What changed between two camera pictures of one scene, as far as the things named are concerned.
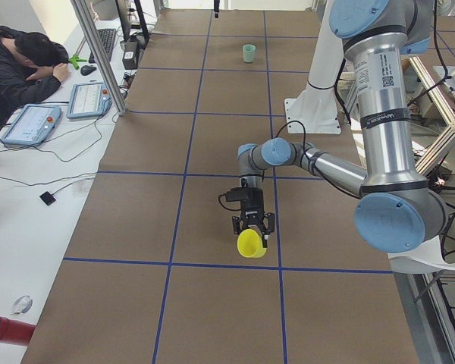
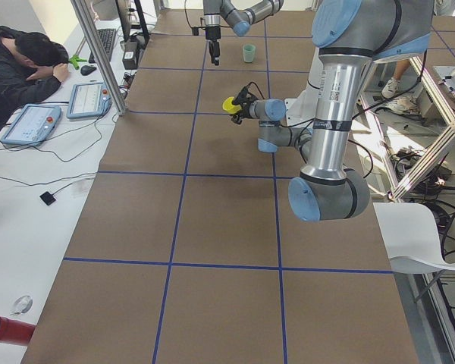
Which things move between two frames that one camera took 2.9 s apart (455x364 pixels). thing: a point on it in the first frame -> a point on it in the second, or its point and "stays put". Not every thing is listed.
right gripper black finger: x=216 y=7 -> x=214 y=51
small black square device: x=48 y=198 stays put
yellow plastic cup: x=250 y=244 -> x=228 y=106
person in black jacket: x=20 y=69 stays put
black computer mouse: x=86 y=70 stays put
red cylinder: x=1 y=329 stays put
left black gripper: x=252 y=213 -> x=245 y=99
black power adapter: x=130 y=57 stays put
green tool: x=75 y=60 stays put
